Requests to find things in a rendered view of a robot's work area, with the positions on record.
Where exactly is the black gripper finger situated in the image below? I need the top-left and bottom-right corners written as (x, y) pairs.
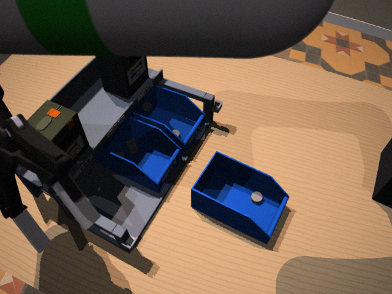
top-left (0, 114), bottom-right (101, 230)
top-left (0, 168), bottom-right (51, 253)

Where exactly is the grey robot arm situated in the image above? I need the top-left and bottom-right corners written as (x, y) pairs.
top-left (0, 0), bottom-right (334, 59)

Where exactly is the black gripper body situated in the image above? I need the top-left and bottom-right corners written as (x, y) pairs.
top-left (0, 99), bottom-right (21, 174)

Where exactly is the blue bin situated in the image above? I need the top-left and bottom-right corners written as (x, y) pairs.
top-left (128, 85), bottom-right (203, 154)
top-left (93, 116), bottom-right (179, 193)
top-left (191, 151), bottom-right (287, 243)

